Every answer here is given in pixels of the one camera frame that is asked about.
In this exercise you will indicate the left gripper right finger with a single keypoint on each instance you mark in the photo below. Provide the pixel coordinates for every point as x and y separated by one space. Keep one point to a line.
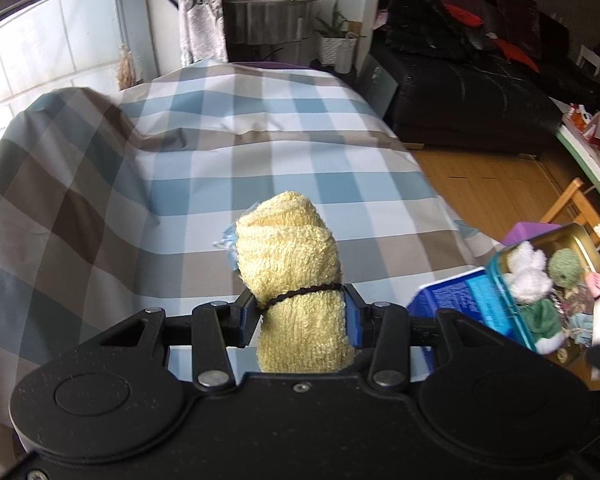
355 313

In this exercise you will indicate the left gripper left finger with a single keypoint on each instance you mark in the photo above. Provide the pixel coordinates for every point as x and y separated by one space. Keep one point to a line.
246 316

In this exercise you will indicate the pink cloth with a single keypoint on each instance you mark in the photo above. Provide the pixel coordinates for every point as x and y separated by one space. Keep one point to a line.
592 282

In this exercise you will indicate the yellow towel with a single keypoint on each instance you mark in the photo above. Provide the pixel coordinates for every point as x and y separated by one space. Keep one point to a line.
288 259

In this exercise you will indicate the light blue face mask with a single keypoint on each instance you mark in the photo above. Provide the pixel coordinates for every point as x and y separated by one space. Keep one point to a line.
228 244

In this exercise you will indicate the green yarn ball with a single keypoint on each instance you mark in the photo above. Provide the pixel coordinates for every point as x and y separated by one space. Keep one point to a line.
564 268

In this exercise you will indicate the beige lace cloth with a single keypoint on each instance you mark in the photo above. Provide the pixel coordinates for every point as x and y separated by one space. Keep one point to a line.
565 301

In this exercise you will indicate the teal gold metal tin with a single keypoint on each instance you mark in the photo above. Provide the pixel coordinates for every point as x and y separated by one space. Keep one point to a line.
570 236

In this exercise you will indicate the blue Tempo tissue pack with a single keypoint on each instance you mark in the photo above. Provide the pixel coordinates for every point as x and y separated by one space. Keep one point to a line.
479 296

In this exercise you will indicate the wooden chair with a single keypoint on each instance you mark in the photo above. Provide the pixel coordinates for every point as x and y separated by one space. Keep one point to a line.
574 200

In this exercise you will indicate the purple box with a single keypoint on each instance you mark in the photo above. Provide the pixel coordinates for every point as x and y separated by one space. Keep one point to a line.
525 230

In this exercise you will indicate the green edged coffee table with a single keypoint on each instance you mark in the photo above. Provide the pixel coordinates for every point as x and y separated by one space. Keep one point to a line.
582 145

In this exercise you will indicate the checkered tablecloth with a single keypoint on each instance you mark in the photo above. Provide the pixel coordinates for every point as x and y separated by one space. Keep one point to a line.
113 204

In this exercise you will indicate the potted plant white pot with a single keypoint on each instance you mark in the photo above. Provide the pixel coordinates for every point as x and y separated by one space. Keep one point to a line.
337 40

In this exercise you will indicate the black leather sofa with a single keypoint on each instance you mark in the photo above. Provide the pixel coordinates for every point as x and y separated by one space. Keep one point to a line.
486 88

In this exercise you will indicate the patterned curtain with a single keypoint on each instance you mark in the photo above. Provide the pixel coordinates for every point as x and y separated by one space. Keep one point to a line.
202 36

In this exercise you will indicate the round side table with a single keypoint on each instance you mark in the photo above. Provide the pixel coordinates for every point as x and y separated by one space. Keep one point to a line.
271 24

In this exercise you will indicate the red cushion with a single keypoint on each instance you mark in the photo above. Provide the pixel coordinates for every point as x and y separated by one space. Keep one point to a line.
464 17

